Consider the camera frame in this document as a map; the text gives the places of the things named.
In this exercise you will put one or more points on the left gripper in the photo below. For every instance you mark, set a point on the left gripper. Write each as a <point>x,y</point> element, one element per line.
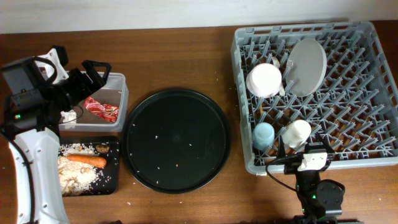
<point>84,84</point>

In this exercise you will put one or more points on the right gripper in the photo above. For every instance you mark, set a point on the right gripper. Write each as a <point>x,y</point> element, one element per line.
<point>291,165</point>

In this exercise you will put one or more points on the cream white cup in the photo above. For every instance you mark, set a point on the cream white cup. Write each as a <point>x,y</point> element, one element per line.
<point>296,133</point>

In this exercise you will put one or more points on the red snack wrapper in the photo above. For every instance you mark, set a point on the red snack wrapper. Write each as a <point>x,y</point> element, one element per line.
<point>105,111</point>

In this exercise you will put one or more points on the light blue cup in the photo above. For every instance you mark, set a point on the light blue cup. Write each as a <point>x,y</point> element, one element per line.
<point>263,136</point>

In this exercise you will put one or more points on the white tissue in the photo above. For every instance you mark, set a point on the white tissue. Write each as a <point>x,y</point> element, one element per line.
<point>68,119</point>

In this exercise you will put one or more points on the white plastic fork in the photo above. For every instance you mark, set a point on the white plastic fork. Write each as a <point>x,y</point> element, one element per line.
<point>276,63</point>

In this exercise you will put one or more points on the brown food chunk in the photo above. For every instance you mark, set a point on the brown food chunk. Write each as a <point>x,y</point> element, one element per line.
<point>102,149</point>

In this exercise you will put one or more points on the pink bowl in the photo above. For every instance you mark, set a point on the pink bowl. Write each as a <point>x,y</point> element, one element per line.
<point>264,80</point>

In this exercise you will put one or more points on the grey plate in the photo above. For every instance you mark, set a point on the grey plate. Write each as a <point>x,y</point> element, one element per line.
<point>307,62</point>

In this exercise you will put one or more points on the orange carrot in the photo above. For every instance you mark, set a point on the orange carrot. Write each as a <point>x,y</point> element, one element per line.
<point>91,160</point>

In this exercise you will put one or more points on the food scraps and rice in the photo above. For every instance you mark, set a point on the food scraps and rice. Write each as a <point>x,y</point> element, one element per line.
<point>77,174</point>

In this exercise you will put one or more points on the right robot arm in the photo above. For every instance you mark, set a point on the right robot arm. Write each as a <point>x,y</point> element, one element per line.
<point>320,199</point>

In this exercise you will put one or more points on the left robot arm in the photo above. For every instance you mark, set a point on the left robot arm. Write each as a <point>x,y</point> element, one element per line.
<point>31,118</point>

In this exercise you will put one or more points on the grey dishwasher rack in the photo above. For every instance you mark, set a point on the grey dishwasher rack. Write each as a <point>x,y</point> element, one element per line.
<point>354,110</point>

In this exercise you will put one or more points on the clear plastic bin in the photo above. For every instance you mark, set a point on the clear plastic bin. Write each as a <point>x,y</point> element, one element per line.
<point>114,93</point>

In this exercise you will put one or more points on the black rectangular tray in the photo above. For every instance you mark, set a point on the black rectangular tray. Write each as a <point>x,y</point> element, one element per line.
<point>113,180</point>

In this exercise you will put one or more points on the round black serving tray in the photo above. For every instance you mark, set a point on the round black serving tray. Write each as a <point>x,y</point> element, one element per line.
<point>176,141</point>

